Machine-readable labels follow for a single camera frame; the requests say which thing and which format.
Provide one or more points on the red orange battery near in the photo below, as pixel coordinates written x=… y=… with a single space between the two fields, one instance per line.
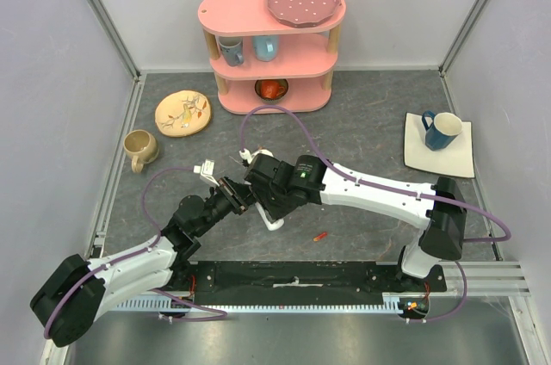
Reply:
x=320 y=236

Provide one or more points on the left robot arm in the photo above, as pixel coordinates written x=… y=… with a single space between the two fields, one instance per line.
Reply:
x=80 y=291

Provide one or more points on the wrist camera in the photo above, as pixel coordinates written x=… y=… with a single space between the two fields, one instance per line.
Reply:
x=247 y=156
x=205 y=171

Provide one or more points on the dark bowl on shelf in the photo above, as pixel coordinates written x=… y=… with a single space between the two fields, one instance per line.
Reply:
x=268 y=101

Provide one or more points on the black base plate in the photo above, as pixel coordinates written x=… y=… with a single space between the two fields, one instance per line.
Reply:
x=297 y=283

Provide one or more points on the red mug in bowl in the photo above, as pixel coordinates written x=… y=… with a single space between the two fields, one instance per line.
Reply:
x=272 y=89

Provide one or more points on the light blue mug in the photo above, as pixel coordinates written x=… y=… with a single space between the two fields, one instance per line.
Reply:
x=265 y=47

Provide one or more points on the pink three-tier shelf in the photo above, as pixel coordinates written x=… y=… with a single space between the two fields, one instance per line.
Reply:
x=306 y=56

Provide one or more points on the pink dotted plate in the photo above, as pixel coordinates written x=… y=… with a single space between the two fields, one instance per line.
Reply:
x=303 y=13

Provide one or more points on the beige mug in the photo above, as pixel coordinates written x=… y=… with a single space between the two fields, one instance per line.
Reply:
x=142 y=148

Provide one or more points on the white cable duct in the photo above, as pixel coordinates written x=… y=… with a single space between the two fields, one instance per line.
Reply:
x=159 y=304

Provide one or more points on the grey mug on shelf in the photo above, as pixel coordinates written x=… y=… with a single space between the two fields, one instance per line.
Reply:
x=232 y=50

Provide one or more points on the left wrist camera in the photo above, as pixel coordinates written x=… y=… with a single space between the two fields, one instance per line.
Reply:
x=205 y=171

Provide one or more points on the white remote control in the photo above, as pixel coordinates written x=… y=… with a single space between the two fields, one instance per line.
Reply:
x=272 y=225

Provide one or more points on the white square plate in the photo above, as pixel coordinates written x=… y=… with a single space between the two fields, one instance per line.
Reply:
x=454 y=160

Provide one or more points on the yellow floral plate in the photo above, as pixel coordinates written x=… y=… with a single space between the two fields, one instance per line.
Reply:
x=183 y=113

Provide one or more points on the dark blue mug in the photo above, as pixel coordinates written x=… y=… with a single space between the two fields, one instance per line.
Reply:
x=440 y=129

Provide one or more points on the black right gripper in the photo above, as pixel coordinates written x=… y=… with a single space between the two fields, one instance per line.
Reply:
x=262 y=188

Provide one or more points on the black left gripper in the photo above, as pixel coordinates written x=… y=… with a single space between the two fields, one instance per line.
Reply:
x=238 y=194

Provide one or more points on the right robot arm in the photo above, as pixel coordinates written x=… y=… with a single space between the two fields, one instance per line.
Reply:
x=429 y=207

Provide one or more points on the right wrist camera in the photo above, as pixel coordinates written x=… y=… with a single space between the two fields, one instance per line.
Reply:
x=247 y=156

